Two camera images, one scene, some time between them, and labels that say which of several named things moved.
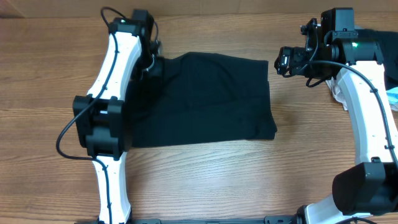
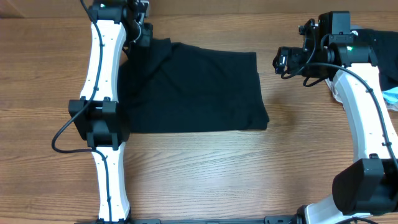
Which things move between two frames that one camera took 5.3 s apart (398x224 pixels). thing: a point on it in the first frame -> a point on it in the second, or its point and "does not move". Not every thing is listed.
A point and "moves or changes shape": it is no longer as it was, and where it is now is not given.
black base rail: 296,219 does not move
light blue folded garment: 392,97 does not move
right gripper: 296,54 does not move
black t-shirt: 198,97 moves or changes shape
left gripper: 158,70 -> 146,40
